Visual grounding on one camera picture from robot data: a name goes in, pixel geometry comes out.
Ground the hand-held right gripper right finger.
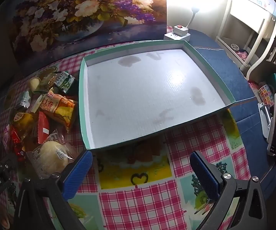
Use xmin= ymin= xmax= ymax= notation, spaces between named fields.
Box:
xmin=189 ymin=150 xmax=269 ymax=230

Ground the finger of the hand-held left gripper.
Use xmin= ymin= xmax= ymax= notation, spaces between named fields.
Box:
xmin=0 ymin=154 xmax=18 ymax=174

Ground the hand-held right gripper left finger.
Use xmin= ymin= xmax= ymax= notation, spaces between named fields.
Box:
xmin=14 ymin=150 xmax=93 ymax=230

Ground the shiny red snack packet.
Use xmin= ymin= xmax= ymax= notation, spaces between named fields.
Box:
xmin=7 ymin=126 xmax=27 ymax=161

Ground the clear packet with pale bun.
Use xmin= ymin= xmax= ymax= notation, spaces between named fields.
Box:
xmin=27 ymin=129 xmax=77 ymax=179

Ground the golden bread packet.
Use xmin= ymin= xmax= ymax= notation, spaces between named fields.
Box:
xmin=12 ymin=111 xmax=39 ymax=137

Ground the red packet with white label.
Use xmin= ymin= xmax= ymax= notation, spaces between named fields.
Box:
xmin=37 ymin=111 xmax=51 ymax=145

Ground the white packet with orange print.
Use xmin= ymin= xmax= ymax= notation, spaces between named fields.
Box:
xmin=31 ymin=93 xmax=45 ymax=113

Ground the small silver green packet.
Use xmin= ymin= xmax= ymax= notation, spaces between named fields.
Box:
xmin=18 ymin=90 xmax=32 ymax=108

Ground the orange snack packet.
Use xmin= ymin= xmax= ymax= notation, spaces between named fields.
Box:
xmin=39 ymin=92 xmax=77 ymax=132

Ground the dark green snack packet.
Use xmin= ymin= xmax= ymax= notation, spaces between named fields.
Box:
xmin=54 ymin=71 xmax=76 ymax=94

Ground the teal rimmed white tray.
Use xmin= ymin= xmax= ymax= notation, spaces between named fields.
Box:
xmin=78 ymin=40 xmax=236 ymax=151

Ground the pink checkered tablecloth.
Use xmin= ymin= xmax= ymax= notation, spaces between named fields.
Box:
xmin=0 ymin=42 xmax=251 ymax=230

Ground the colourful checkered tape roll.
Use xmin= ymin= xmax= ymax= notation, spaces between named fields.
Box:
xmin=258 ymin=84 xmax=276 ymax=106

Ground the white power strip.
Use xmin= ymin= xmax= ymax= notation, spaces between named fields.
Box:
xmin=163 ymin=32 xmax=191 ymax=41

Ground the flower bouquet painting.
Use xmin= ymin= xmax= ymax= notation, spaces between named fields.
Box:
xmin=9 ymin=0 xmax=167 ymax=64

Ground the white gooseneck lamp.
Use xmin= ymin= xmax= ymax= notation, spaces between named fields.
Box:
xmin=186 ymin=3 xmax=202 ymax=29

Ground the white plug adapter red switch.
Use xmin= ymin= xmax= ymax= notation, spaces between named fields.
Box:
xmin=172 ymin=25 xmax=189 ymax=36

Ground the white wooden furniture frame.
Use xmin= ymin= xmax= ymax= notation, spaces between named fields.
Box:
xmin=216 ymin=0 xmax=276 ymax=77

